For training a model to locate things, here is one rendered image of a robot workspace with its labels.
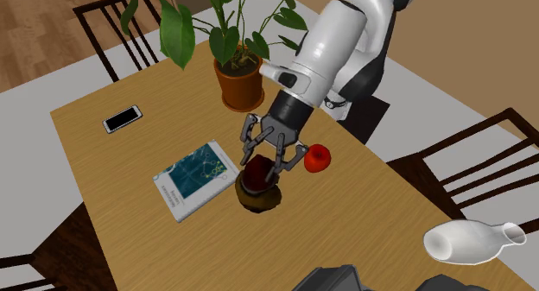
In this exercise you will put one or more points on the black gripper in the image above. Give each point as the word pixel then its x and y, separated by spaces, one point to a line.
pixel 288 115

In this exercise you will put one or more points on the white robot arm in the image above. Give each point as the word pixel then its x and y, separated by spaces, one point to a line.
pixel 337 41

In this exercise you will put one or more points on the red apple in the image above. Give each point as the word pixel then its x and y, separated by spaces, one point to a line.
pixel 316 159

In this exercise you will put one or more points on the green plant in orange pot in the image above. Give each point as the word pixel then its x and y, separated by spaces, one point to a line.
pixel 241 86

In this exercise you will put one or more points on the book with teal cover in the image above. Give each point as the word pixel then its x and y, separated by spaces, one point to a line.
pixel 195 176

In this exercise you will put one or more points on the wooden table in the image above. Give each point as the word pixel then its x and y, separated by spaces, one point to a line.
pixel 320 222

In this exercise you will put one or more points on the black robot stand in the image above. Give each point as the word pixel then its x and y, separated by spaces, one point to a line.
pixel 366 117

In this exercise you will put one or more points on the white smartphone with black screen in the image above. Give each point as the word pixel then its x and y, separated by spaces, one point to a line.
pixel 122 118

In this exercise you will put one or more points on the dark grey boxy object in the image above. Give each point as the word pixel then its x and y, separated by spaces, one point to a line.
pixel 332 279

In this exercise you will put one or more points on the dark wooden chair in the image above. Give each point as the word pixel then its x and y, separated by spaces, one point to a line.
pixel 71 256
pixel 110 33
pixel 480 168

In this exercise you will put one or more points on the white vase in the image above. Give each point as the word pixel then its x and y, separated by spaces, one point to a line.
pixel 467 241

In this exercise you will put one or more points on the dark grey rounded object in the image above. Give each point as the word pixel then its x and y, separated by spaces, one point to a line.
pixel 450 284

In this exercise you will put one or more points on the white rug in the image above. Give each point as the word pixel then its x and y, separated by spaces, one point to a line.
pixel 29 155

